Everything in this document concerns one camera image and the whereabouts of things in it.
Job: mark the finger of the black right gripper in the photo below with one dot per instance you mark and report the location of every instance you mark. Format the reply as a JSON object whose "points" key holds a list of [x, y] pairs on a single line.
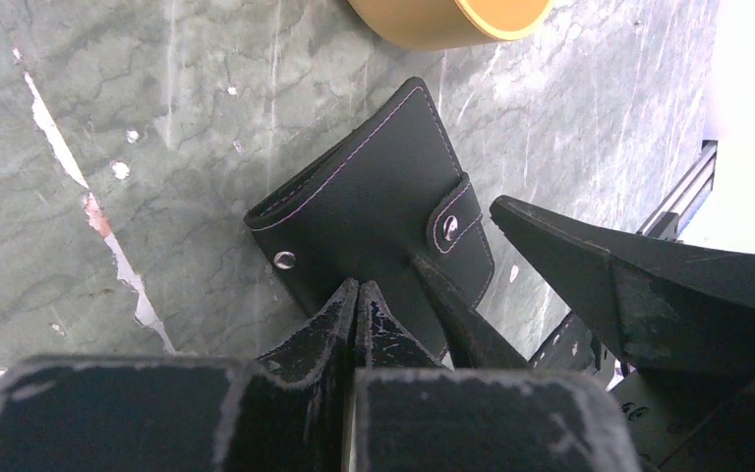
{"points": [[473, 343], [653, 303]]}

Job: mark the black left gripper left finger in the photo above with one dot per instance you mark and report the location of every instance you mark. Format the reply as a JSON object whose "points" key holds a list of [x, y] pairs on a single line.
{"points": [[297, 401]]}

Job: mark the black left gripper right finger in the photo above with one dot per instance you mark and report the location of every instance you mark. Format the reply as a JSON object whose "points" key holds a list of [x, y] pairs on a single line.
{"points": [[381, 340]]}

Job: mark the black leather card holder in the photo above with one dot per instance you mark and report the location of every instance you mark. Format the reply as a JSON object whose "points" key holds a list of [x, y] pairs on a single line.
{"points": [[390, 191]]}

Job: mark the yellow oval tray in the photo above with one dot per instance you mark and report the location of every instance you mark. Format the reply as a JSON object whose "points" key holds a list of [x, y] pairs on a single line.
{"points": [[433, 25]]}

